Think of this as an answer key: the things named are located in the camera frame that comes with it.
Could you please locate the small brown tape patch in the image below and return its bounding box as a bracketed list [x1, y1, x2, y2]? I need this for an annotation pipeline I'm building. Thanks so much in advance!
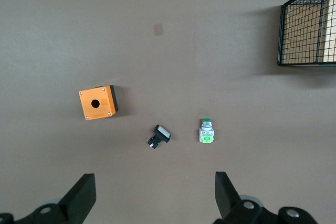
[153, 23, 164, 37]

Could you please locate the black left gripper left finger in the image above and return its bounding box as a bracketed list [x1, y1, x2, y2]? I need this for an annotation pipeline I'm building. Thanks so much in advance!
[0, 173, 97, 224]

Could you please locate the black square white-faced button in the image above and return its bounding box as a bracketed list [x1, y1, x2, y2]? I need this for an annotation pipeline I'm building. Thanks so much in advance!
[145, 124, 172, 150]

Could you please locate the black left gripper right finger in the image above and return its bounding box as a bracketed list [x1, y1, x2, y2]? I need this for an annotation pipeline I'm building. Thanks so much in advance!
[213, 172, 319, 224]

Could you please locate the green push button switch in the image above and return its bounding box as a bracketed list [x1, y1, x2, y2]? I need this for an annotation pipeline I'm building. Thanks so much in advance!
[198, 118, 215, 144]

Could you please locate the black wire basket wooden bottom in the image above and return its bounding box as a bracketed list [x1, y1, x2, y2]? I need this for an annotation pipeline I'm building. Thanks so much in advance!
[277, 0, 336, 67]

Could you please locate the orange button enclosure box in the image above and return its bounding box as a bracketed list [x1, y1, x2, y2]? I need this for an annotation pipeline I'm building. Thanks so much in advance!
[78, 84, 119, 121]

